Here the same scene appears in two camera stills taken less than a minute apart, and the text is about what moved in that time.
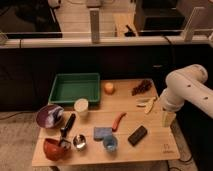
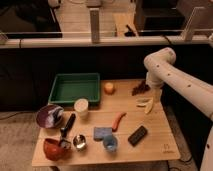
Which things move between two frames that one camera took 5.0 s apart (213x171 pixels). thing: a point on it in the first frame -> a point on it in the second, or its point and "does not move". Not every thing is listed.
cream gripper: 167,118 -> 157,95
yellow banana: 145,103 does not move
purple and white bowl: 50,115 does not move
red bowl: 54,150 does not move
